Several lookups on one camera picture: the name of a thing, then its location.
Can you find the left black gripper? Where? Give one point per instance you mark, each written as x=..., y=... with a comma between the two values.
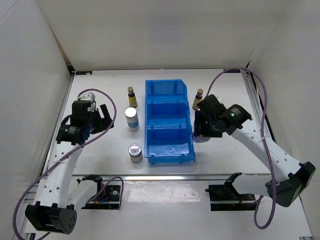
x=104, y=123

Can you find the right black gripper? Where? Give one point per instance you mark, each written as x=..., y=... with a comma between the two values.
x=199, y=119

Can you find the short spice jar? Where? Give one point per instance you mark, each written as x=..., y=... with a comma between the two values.
x=135, y=153
x=200, y=139

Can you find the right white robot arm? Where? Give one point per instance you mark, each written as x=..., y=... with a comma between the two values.
x=288, y=176

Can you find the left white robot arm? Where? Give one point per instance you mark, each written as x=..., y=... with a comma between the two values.
x=55, y=209

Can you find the left tall silver-capped shaker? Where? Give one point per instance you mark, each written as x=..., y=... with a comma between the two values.
x=132, y=119

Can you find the right small brown sauce bottle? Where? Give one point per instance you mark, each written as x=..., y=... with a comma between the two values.
x=198, y=98

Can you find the small brown sauce bottle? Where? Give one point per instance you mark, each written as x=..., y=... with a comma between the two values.
x=198, y=98
x=132, y=97

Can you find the left small brown sauce bottle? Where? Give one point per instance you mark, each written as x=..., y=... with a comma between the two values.
x=132, y=97

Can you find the blue near storage bin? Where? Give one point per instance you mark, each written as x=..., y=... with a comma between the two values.
x=169, y=145

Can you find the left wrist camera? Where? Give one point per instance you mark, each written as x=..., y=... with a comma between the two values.
x=87, y=96

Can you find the right aluminium frame rail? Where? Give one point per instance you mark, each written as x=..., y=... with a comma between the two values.
x=256, y=102

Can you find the aluminium frame rail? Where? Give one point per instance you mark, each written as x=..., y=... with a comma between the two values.
x=183, y=177
x=19, y=218
x=256, y=102

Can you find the front aluminium frame rail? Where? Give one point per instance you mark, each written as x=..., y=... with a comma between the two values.
x=183, y=177

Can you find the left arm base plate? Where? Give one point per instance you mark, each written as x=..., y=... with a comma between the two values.
x=109, y=199

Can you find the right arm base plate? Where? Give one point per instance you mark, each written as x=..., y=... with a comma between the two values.
x=223, y=199

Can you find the left aluminium frame rail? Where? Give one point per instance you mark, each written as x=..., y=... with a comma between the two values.
x=19, y=218

